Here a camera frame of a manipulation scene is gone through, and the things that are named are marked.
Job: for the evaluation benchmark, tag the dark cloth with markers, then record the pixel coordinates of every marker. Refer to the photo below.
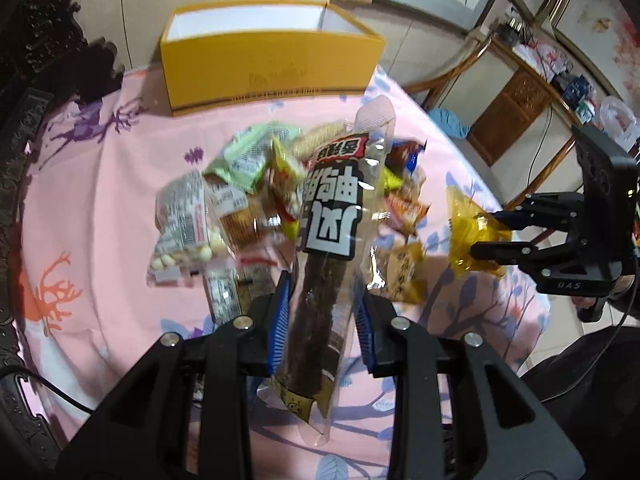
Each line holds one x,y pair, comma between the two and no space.
590,400

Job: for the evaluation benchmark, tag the dark carved wooden furniture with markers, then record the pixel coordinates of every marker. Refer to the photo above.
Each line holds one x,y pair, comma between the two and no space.
40,40

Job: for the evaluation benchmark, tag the blue cloth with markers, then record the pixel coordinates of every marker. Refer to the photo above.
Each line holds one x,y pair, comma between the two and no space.
449,122

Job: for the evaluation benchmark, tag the clear dark meat stick packet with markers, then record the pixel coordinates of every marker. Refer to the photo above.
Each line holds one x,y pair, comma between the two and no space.
327,210

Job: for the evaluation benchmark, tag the beige wafer packet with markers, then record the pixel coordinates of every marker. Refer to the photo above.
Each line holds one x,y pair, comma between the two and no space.
320,135

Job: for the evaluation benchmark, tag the clear white bean packet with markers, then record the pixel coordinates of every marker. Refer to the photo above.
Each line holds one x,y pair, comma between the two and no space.
180,220

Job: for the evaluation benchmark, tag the pink printed tablecloth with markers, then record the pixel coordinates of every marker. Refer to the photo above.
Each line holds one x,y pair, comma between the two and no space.
125,170

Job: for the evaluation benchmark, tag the yellow cardboard box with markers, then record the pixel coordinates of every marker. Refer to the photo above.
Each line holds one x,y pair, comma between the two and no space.
260,70

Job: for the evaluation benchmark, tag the clear brown cracker packet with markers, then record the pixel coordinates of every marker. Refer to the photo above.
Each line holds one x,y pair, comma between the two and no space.
237,222

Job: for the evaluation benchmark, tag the dark brown snack packet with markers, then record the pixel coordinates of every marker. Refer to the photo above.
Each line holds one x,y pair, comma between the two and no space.
404,152

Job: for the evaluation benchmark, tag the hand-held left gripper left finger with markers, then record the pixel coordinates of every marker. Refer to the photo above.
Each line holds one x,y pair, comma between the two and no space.
280,322

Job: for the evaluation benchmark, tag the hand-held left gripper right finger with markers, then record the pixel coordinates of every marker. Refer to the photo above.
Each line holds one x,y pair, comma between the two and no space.
362,327

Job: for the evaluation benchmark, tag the white plastic bag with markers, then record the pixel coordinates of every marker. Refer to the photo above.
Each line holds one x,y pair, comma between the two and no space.
620,117

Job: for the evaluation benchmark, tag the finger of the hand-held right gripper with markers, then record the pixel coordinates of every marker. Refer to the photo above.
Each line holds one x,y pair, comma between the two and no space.
505,253
540,211

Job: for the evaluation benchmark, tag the tan snack packet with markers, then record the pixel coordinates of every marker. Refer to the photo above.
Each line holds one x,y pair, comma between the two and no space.
400,272

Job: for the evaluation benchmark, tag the clear barcode snack packet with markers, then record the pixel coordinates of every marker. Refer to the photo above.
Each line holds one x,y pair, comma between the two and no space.
222,295

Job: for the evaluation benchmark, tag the orange brown snack packet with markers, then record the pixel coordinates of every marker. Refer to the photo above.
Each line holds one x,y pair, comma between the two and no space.
409,210

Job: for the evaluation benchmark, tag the green snack packet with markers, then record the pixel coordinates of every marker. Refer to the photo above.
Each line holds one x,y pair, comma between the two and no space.
245,152

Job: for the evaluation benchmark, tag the yellow red snack packet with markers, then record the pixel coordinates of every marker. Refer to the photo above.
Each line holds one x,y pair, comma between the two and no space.
286,180

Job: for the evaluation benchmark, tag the rattan chair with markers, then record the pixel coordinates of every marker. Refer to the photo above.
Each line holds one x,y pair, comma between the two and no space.
450,77

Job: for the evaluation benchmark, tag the wooden side cabinet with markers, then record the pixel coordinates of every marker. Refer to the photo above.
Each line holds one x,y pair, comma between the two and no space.
515,105

